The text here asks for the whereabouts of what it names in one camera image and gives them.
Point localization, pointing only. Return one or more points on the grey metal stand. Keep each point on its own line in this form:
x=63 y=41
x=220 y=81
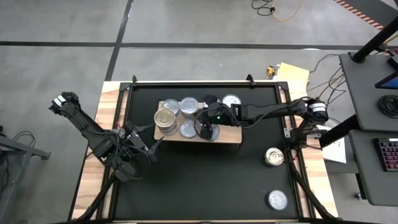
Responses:
x=31 y=151

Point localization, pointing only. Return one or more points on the teal snack tuna can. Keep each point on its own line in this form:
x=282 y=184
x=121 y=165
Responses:
x=231 y=99

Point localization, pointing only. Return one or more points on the white paper sheet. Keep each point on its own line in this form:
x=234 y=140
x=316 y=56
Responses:
x=335 y=154

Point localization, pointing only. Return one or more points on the pale-lid can white blue label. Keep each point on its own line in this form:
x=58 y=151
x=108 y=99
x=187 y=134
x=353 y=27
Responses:
x=164 y=117

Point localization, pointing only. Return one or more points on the yellow paper pad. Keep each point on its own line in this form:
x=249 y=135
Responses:
x=292 y=73

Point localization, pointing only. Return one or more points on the black metal rig frame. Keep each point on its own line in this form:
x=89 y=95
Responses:
x=186 y=83

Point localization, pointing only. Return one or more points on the backlit black keyboard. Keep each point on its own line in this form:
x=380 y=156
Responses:
x=387 y=154

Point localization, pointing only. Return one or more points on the silver tuna can blue label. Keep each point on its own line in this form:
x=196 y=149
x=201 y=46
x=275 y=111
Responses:
x=187 y=130
x=277 y=199

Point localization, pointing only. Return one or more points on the tuna can bright blue label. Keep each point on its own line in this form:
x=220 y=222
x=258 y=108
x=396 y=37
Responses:
x=171 y=105

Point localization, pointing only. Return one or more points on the monitor with blue screen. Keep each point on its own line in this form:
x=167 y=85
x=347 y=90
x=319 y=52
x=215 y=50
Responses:
x=390 y=83

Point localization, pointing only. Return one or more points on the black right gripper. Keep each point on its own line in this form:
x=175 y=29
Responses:
x=220 y=115

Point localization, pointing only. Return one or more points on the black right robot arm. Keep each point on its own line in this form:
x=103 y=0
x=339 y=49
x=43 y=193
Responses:
x=273 y=110

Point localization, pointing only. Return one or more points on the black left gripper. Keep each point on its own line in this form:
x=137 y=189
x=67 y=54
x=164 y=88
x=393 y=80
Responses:
x=138 y=143

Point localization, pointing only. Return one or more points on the silver pull-tab tuna can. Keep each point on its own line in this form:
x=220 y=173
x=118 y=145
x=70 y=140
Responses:
x=215 y=134

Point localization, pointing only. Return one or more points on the yellow power plug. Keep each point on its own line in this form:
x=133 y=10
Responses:
x=270 y=71

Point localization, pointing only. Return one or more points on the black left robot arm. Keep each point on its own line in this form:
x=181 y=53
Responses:
x=93 y=137

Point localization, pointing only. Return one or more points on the grey desk panel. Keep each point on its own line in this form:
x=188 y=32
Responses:
x=360 y=93
x=363 y=180

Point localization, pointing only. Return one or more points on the wooden shelf black metal legs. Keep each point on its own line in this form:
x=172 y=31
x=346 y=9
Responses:
x=231 y=136

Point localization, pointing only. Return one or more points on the black table mat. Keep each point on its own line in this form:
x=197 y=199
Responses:
x=202 y=180

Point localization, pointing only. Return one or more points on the black frame clamp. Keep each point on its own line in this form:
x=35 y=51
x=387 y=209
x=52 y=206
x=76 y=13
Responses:
x=250 y=79
x=134 y=79

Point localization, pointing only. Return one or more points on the small desk caster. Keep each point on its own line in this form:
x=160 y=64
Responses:
x=357 y=196

